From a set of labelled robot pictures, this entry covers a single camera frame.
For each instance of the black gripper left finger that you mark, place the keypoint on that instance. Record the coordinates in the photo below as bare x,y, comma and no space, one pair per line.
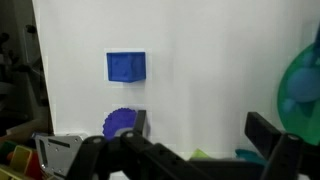
110,156

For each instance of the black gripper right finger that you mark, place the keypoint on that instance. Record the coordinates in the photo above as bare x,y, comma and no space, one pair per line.
276,143

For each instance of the lighter blue cube block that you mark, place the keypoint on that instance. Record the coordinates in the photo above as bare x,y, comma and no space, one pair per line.
125,66

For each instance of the teal block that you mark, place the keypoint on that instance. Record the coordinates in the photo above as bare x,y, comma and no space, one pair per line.
248,155

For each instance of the purple-blue scalloped round block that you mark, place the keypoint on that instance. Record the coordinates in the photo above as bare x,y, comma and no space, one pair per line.
116,123

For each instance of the lime green block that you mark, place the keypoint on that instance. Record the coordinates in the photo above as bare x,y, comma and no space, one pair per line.
199,155

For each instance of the grey metal mounting plate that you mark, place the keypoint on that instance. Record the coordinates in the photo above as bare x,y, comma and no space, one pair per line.
55,155

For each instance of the small light blue piece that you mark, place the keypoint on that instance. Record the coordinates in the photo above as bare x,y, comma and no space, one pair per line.
301,86

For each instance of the colourful toy pieces pile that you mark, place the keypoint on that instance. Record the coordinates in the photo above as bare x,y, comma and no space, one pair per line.
20,161

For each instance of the wooden board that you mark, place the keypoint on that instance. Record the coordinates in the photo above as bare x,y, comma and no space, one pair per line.
23,130

